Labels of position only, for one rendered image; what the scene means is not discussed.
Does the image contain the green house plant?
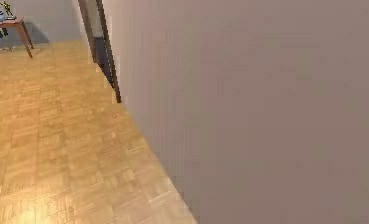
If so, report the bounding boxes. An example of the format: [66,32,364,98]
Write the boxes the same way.
[0,0,17,20]

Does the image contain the dark brown door frame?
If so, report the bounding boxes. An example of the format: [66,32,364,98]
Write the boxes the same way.
[77,0,123,104]

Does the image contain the brown wooden table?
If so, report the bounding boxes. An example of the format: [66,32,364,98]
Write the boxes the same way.
[0,17,35,59]

